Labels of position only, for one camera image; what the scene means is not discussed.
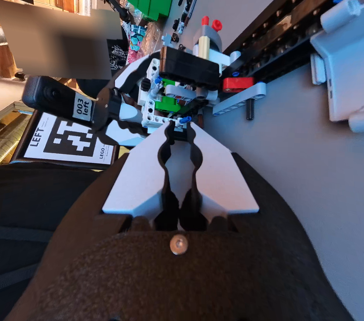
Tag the black printed cloth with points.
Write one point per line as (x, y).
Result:
(116, 56)

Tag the wooden furniture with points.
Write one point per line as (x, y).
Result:
(5, 56)

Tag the blue lego pin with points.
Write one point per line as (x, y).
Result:
(185, 120)

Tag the long black lego chassis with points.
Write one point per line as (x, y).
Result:
(284, 30)

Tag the small black white lego pieces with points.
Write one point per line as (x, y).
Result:
(177, 26)

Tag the colourful printed packet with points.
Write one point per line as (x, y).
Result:
(136, 42)

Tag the grey lego connector black pin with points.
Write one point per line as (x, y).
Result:
(170, 38)

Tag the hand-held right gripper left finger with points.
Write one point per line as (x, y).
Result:
(136, 184)

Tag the black green white lego assembly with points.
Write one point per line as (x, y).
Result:
(187, 67)

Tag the grey lego cylinder red pins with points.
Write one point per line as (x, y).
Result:
(212, 35)

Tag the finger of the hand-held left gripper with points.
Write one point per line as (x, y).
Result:
(130, 70)
(125, 139)

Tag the clear plastic bags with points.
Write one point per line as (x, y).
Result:
(153, 33)

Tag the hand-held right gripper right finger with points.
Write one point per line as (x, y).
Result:
(224, 184)

